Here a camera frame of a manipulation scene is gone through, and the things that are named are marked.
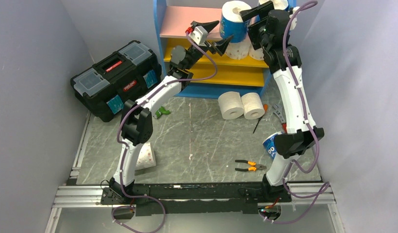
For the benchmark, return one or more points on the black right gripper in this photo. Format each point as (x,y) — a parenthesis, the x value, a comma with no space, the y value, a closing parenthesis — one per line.
(262,10)

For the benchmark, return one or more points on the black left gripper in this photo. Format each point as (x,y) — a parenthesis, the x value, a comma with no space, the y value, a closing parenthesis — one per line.
(220,46)

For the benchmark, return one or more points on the white dotted roll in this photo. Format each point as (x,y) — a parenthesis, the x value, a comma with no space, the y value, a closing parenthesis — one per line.
(238,51)

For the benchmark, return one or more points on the blue cartoon roll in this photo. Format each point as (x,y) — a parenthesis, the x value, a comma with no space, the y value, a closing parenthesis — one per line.
(277,4)

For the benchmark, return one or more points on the plain white roll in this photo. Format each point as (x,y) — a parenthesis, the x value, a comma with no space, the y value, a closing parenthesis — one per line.
(253,107)
(230,105)

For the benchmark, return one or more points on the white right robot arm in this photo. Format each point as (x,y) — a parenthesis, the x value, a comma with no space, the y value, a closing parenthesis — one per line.
(302,133)

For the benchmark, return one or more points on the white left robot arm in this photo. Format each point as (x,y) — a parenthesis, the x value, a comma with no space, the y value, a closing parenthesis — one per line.
(136,125)

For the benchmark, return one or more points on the blue shelf unit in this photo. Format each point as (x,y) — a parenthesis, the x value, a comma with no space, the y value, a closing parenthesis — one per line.
(171,19)

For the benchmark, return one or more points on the green pipe valve fitting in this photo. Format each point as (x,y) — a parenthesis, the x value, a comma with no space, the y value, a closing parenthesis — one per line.
(161,111)

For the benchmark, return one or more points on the black toolbox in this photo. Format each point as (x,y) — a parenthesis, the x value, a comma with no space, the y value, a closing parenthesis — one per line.
(126,74)

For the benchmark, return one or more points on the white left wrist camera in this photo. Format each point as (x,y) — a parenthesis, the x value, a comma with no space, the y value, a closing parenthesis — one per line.
(198,35)

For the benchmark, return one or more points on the orange handled screwdriver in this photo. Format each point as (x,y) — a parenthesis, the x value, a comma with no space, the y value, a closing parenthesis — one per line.
(265,107)

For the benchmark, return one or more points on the red handled adjustable wrench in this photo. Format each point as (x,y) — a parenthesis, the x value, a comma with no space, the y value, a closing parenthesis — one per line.
(278,112)

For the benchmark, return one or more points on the orange handled pliers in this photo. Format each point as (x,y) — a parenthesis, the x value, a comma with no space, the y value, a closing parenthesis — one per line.
(253,166)

